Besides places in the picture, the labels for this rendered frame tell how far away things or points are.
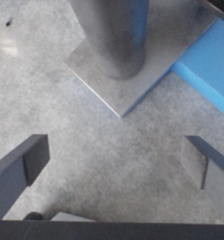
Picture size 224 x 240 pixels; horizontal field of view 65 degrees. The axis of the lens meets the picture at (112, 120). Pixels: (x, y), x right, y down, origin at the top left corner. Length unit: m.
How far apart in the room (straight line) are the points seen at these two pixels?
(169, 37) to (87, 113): 0.55
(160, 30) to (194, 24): 0.15
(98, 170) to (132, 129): 0.28
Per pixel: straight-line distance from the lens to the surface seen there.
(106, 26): 0.50
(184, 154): 0.17
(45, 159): 0.17
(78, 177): 0.99
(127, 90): 0.81
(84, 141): 0.97
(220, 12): 0.64
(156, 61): 0.87
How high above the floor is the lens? 0.93
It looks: 79 degrees down
